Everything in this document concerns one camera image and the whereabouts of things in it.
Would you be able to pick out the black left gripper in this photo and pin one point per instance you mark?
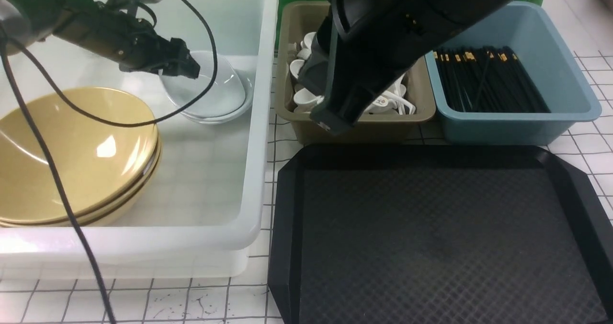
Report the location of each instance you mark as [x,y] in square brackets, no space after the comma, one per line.
[140,49]

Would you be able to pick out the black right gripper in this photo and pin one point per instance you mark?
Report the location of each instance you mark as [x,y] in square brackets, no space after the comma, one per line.
[351,74]

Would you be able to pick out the white square sauce dish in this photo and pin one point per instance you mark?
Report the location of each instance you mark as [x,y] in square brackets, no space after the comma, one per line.
[182,90]

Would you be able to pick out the yellow noodle bowl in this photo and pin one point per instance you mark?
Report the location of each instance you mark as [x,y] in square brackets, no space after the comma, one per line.
[69,134]

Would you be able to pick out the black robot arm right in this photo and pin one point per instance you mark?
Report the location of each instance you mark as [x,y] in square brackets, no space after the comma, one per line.
[428,23]

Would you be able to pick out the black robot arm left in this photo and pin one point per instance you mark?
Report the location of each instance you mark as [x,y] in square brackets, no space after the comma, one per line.
[29,21]

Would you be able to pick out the yellow bowl underneath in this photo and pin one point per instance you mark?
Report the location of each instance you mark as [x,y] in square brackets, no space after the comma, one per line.
[100,190]

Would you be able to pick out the olive plastic spoon bin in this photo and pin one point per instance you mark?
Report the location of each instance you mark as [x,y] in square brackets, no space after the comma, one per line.
[301,17]

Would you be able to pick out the white sauce dish in tub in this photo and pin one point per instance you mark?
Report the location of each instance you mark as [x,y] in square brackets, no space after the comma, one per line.
[239,108]

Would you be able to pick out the bundle of black chopsticks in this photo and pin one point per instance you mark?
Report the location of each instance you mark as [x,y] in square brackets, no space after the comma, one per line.
[487,79]

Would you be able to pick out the black plastic serving tray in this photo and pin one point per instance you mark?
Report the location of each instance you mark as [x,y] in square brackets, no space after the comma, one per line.
[435,234]

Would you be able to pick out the blue plastic chopstick bin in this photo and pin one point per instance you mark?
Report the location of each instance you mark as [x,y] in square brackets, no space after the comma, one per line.
[531,34]

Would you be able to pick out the large white plastic tub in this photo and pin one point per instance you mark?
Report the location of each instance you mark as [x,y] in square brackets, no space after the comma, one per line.
[203,207]

